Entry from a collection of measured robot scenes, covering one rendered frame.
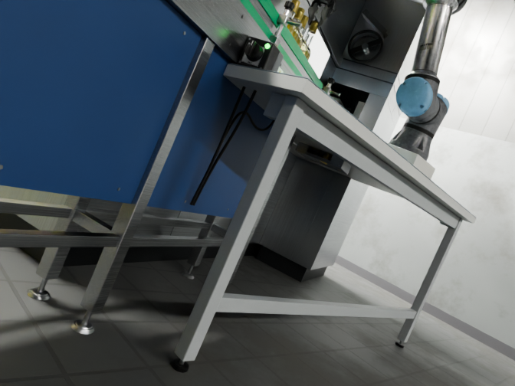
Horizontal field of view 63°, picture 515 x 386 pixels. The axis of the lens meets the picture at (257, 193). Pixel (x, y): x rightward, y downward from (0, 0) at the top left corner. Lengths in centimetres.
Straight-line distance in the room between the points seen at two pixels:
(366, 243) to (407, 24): 218
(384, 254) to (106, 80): 359
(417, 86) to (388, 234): 279
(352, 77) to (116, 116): 206
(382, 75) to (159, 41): 198
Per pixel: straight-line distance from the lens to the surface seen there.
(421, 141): 162
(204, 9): 99
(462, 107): 434
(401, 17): 289
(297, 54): 151
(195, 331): 106
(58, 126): 82
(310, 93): 97
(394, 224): 418
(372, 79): 274
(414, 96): 151
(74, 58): 80
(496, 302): 389
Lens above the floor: 51
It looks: 2 degrees down
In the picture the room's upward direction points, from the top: 24 degrees clockwise
